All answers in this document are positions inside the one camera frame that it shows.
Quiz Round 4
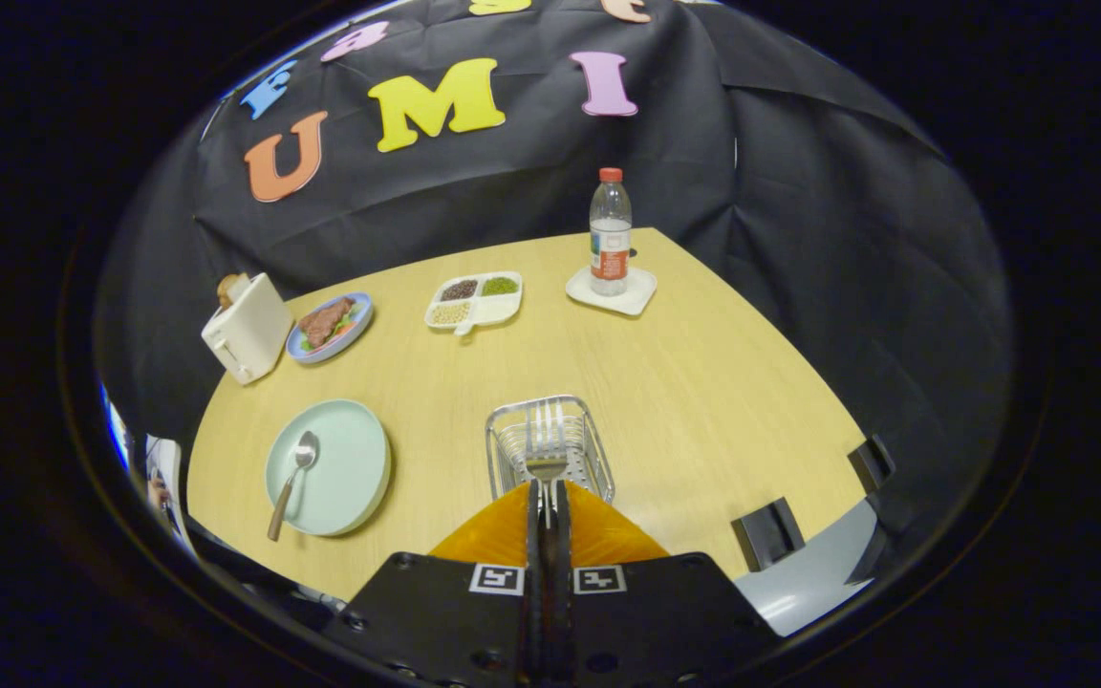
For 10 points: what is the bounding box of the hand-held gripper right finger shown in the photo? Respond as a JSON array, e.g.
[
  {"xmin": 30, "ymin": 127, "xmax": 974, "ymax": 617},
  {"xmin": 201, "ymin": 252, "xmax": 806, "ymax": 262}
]
[{"xmin": 548, "ymin": 478, "xmax": 783, "ymax": 688}]

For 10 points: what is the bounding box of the pale green plate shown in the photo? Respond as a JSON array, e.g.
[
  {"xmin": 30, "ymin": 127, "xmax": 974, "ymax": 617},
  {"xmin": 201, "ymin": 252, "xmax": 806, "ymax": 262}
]
[{"xmin": 265, "ymin": 398, "xmax": 393, "ymax": 538}]

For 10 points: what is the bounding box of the white square coaster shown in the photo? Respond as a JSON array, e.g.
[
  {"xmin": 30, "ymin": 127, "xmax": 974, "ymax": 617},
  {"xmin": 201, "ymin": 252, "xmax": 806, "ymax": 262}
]
[{"xmin": 566, "ymin": 265, "xmax": 658, "ymax": 317}]

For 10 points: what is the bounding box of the brown steak with vegetables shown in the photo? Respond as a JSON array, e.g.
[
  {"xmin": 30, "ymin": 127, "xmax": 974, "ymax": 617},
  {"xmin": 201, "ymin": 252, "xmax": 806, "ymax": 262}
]
[{"xmin": 298, "ymin": 297, "xmax": 357, "ymax": 349}]

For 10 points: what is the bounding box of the metal wire basket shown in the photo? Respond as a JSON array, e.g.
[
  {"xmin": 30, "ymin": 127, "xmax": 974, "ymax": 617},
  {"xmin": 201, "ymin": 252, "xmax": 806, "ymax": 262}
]
[{"xmin": 486, "ymin": 394, "xmax": 616, "ymax": 505}]

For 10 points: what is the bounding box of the white divided bean dish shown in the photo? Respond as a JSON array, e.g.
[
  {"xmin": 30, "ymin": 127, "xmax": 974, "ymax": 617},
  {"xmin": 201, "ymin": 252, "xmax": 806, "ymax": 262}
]
[{"xmin": 424, "ymin": 271, "xmax": 524, "ymax": 336}]

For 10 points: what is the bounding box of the black backdrop cloth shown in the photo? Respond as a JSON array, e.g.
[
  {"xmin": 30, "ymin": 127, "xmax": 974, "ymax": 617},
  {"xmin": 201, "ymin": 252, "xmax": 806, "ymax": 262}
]
[{"xmin": 92, "ymin": 0, "xmax": 1015, "ymax": 584}]

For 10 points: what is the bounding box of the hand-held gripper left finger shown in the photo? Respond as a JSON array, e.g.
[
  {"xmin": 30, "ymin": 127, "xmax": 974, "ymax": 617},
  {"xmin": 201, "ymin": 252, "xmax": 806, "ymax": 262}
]
[{"xmin": 326, "ymin": 478, "xmax": 549, "ymax": 688}]

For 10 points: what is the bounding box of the black table clamp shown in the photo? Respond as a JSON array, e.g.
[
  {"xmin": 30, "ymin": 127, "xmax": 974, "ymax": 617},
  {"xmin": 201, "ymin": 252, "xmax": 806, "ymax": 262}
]
[
  {"xmin": 732, "ymin": 497, "xmax": 806, "ymax": 572},
  {"xmin": 847, "ymin": 435, "xmax": 896, "ymax": 494}
]

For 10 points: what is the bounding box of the red capped plastic bottle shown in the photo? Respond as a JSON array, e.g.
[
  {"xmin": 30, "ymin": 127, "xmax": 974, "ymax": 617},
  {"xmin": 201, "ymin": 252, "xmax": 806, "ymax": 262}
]
[{"xmin": 590, "ymin": 167, "xmax": 633, "ymax": 296}]

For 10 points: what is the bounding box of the wooden handled metal fork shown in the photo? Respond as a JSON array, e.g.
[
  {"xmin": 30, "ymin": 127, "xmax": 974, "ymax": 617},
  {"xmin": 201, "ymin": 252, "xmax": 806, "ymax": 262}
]
[{"xmin": 524, "ymin": 399, "xmax": 571, "ymax": 528}]

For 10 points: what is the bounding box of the white toaster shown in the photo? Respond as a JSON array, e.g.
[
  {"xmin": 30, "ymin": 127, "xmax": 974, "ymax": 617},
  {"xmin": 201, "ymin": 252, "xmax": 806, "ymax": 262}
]
[{"xmin": 201, "ymin": 272, "xmax": 294, "ymax": 386}]

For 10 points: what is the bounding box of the blue plate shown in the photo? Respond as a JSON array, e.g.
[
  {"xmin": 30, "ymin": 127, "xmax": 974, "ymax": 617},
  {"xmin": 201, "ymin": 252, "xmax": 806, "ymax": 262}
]
[{"xmin": 286, "ymin": 291, "xmax": 375, "ymax": 365}]

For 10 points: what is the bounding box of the wooden handled metal spoon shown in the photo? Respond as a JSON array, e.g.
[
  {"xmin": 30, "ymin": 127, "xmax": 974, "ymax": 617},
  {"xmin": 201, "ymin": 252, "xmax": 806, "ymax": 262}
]
[{"xmin": 267, "ymin": 430, "xmax": 320, "ymax": 543}]

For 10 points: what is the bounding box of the white side table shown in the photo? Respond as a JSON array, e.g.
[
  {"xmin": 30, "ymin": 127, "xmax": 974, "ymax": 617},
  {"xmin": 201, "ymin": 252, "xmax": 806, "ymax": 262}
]
[{"xmin": 144, "ymin": 435, "xmax": 194, "ymax": 555}]

